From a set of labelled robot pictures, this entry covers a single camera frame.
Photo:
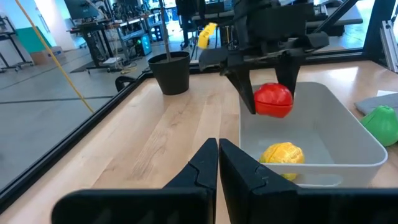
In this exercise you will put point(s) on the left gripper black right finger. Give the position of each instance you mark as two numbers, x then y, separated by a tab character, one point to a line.
264	205

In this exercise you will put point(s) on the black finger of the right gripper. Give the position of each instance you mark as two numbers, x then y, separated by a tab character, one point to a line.
244	87
287	71

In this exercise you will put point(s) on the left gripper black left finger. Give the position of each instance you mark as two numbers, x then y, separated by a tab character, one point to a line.
186	205

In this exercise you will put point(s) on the red toy produce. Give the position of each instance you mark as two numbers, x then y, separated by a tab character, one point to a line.
273	99

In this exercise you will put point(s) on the yellow toy produce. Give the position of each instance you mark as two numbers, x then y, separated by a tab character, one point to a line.
283	154

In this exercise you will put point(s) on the green toy produce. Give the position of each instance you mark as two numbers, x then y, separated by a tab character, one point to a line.
382	126

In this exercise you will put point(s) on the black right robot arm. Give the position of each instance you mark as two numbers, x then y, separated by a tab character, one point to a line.
273	7

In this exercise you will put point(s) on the translucent white tupperware container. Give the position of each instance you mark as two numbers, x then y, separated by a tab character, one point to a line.
342	140

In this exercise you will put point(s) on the grey tupperware lid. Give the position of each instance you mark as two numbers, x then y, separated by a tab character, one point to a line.
377	104

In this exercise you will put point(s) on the black plant pot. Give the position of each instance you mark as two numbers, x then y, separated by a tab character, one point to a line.
171	74

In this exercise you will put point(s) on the person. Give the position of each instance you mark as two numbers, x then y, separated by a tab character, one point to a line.
188	18

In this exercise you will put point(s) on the small white card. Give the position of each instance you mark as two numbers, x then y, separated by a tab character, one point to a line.
387	92

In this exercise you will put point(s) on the black workbench with equipment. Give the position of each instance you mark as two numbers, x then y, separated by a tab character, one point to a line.
102	34

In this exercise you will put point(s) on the cardboard box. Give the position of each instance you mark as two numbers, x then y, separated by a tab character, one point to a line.
46	55

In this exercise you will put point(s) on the teal panel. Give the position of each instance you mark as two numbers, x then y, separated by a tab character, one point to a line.
32	40

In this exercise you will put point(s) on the silver aluminium extrusion post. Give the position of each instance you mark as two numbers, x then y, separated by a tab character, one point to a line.
390	46

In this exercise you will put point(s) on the black metal table frame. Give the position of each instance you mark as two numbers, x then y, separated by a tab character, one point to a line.
62	149

